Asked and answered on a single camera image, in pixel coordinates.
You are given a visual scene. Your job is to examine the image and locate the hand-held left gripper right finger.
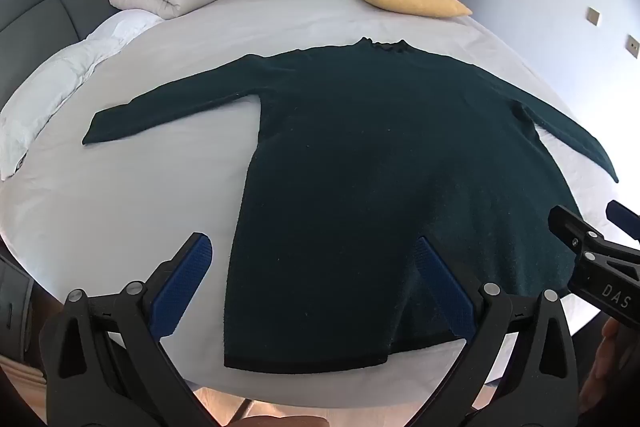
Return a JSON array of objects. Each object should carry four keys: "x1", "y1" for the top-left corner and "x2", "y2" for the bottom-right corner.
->
[{"x1": 415, "y1": 234, "x2": 581, "y2": 427}]

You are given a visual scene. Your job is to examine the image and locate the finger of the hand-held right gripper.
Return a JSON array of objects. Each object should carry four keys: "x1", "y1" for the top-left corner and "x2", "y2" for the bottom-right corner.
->
[
  {"x1": 547, "y1": 205, "x2": 640, "y2": 280},
  {"x1": 605, "y1": 200, "x2": 640, "y2": 243}
]

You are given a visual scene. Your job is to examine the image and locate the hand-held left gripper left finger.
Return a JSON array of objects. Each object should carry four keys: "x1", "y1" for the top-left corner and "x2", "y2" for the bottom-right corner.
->
[{"x1": 39, "y1": 232, "x2": 236, "y2": 427}]

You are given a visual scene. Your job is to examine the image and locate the dark green sweater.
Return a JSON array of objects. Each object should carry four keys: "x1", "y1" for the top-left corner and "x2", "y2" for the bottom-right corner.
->
[{"x1": 82, "y1": 37, "x2": 620, "y2": 373}]

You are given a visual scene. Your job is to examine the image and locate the person's right hand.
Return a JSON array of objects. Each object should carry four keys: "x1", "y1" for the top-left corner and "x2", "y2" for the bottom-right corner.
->
[{"x1": 580, "y1": 316, "x2": 640, "y2": 414}]

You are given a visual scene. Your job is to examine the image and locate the bed with light grey sheet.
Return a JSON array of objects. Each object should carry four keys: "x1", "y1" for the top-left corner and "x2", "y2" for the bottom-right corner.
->
[{"x1": 0, "y1": 0, "x2": 640, "y2": 413}]

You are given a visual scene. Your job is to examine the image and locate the grey nightstand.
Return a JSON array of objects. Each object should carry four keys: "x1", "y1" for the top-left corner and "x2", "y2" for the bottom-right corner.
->
[{"x1": 0, "y1": 252, "x2": 42, "y2": 375}]

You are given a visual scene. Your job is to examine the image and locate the white pillow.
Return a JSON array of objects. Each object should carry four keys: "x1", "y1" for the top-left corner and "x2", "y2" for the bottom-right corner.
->
[{"x1": 0, "y1": 9, "x2": 167, "y2": 181}]

